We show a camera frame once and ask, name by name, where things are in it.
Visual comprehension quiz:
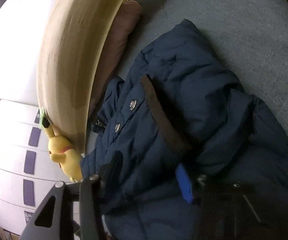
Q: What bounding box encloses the navy blue quilted jacket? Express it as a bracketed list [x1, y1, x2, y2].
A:
[81, 20, 288, 239]

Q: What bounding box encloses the yellow Pikachu plush toy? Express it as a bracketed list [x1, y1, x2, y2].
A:
[41, 117, 83, 183]

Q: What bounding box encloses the pink pillow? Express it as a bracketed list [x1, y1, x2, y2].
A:
[88, 0, 142, 116]

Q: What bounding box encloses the beige rolled mattress bolster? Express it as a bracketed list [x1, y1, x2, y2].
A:
[36, 0, 123, 153]

